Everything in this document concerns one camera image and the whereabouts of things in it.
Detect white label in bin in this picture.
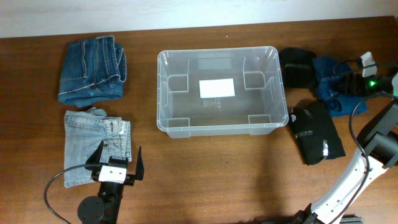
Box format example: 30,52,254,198
199,78,235,98

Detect grey right arm base rail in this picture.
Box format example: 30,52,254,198
340,215,363,224

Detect dark blue folded jeans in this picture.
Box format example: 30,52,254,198
57,35,127,108

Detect blue garment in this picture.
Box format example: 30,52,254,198
312,56,363,117

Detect light blue folded jeans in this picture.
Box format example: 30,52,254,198
63,107,132,189

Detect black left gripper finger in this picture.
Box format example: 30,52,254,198
85,141,104,170
125,147,145,186

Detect clear plastic storage bin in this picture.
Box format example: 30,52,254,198
157,46,289,139

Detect small black garment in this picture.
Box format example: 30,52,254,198
279,47,317,89

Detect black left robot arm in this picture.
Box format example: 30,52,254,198
77,141,144,224

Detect black garment with logo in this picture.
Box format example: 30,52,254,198
288,101,346,166

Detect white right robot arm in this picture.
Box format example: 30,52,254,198
291,75,397,224

